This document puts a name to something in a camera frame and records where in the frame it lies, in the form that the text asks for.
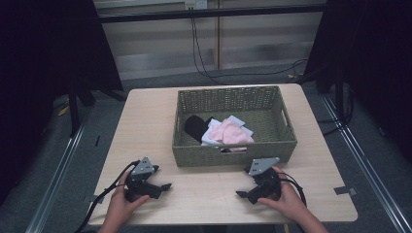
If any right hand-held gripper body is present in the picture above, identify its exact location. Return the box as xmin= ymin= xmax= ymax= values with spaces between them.
xmin=247 ymin=156 xmax=283 ymax=205

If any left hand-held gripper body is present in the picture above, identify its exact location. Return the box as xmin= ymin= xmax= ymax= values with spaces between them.
xmin=124 ymin=156 xmax=163 ymax=204

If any pink sock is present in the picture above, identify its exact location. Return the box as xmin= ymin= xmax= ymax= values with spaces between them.
xmin=208 ymin=119 xmax=256 ymax=153

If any white sock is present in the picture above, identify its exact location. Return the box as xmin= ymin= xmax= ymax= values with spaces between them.
xmin=200 ymin=115 xmax=255 ymax=148

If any green woven basket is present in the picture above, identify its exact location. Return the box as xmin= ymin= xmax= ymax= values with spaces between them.
xmin=171 ymin=84 xmax=298 ymax=168

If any black sock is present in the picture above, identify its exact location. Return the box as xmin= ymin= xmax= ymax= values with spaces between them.
xmin=184 ymin=115 xmax=215 ymax=144

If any person's right hand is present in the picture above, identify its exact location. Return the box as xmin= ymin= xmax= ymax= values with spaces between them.
xmin=257 ymin=166 xmax=309 ymax=223

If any person's left hand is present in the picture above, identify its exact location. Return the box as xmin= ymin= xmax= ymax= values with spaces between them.
xmin=104 ymin=178 xmax=152 ymax=226

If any grey tape strip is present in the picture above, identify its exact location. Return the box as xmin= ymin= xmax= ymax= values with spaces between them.
xmin=333 ymin=185 xmax=359 ymax=196
xmin=87 ymin=193 xmax=105 ymax=205

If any black metal stand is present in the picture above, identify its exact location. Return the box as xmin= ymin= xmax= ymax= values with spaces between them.
xmin=333 ymin=62 xmax=346 ymax=124
xmin=67 ymin=72 xmax=97 ymax=138

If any black curtain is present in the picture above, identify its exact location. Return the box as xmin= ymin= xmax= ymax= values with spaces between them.
xmin=0 ymin=0 xmax=124 ymax=207
xmin=303 ymin=0 xmax=412 ymax=164

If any black horizontal bar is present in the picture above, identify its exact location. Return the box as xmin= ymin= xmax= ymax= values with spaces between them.
xmin=96 ymin=4 xmax=326 ymax=24

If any right hand-held gripper black cable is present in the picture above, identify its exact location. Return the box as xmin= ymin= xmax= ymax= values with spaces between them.
xmin=277 ymin=172 xmax=308 ymax=208

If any hand-held gripper black cable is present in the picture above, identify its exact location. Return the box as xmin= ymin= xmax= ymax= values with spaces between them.
xmin=74 ymin=159 xmax=141 ymax=233
xmin=277 ymin=172 xmax=308 ymax=208

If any left hand-held gripper black cable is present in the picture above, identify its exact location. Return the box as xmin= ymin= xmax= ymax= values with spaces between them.
xmin=74 ymin=159 xmax=141 ymax=233

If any metal floor rail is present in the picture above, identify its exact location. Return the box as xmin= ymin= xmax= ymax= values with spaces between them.
xmin=320 ymin=92 xmax=412 ymax=233
xmin=24 ymin=111 xmax=91 ymax=233

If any black floor cable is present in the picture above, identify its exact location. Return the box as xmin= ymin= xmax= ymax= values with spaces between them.
xmin=316 ymin=88 xmax=356 ymax=137

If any black wall cable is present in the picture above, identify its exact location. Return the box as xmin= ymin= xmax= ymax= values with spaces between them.
xmin=189 ymin=8 xmax=309 ymax=85

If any white wall socket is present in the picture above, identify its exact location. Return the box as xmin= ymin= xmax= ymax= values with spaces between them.
xmin=184 ymin=0 xmax=208 ymax=11

